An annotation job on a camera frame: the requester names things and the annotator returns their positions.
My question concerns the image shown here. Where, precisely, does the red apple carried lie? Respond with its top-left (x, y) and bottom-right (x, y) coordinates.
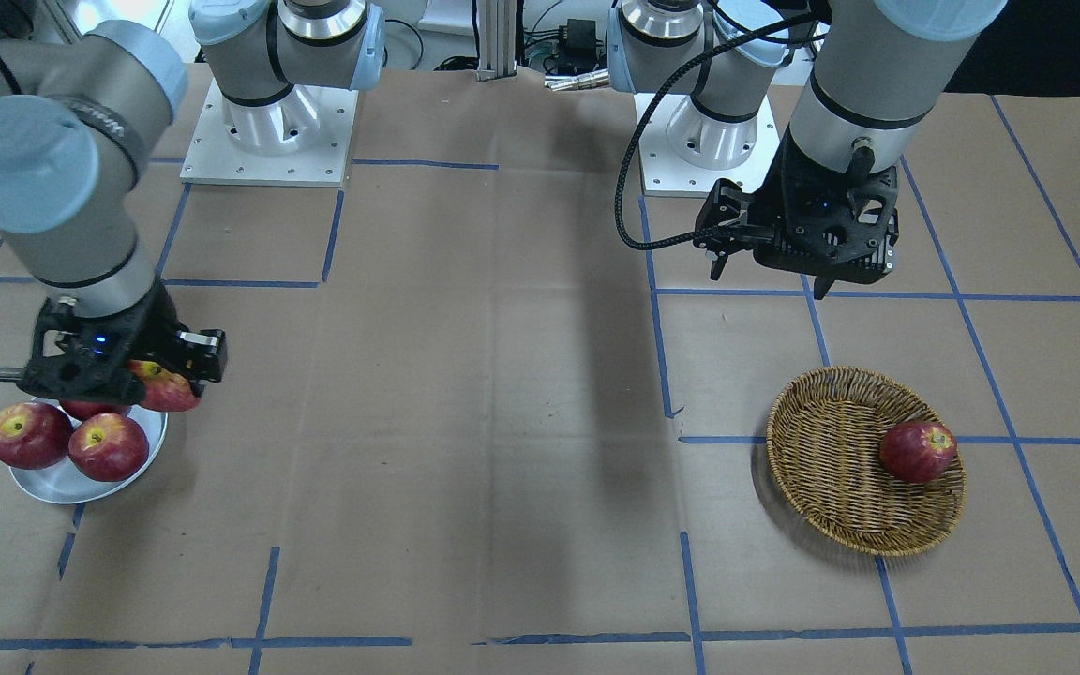
top-left (127, 360), bottom-right (199, 411)

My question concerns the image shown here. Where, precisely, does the red apple on plate back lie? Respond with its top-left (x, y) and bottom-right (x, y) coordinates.
top-left (57, 400), bottom-right (132, 422)

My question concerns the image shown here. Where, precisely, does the red apple on plate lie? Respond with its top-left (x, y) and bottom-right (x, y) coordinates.
top-left (57, 400), bottom-right (132, 422)
top-left (0, 401), bottom-right (75, 470)
top-left (67, 413), bottom-right (151, 482)

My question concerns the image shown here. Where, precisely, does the red apple on plate front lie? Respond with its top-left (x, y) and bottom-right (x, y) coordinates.
top-left (67, 413), bottom-right (151, 482)

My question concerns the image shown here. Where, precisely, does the light blue plate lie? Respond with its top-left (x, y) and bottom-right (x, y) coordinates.
top-left (8, 406), bottom-right (168, 504)

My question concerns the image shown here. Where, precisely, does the wicker basket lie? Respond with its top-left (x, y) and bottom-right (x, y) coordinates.
top-left (766, 365), bottom-right (968, 557)

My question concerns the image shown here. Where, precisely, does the red apple in basket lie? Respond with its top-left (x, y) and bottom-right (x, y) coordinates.
top-left (878, 420), bottom-right (957, 484)

